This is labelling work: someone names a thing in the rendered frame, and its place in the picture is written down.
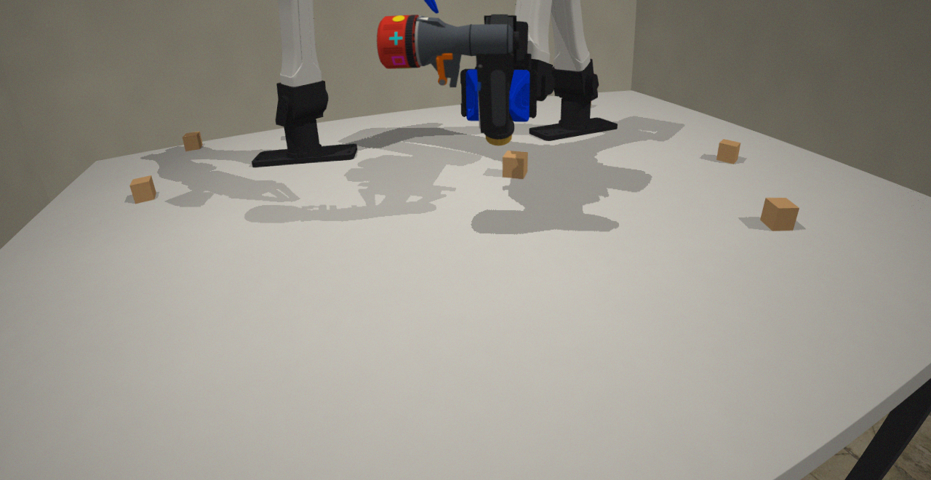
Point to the red and black hose nozzle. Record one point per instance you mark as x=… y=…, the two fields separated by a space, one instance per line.
x=412 y=41

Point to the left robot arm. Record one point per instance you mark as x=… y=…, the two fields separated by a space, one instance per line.
x=572 y=76

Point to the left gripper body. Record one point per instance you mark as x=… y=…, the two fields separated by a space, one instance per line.
x=533 y=91

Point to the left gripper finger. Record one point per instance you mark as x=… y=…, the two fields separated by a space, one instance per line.
x=472 y=106
x=520 y=93

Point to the tan cube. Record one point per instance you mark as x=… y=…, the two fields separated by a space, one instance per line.
x=779 y=214
x=728 y=151
x=515 y=164
x=192 y=141
x=143 y=189

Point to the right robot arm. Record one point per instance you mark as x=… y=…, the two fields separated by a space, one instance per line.
x=303 y=93

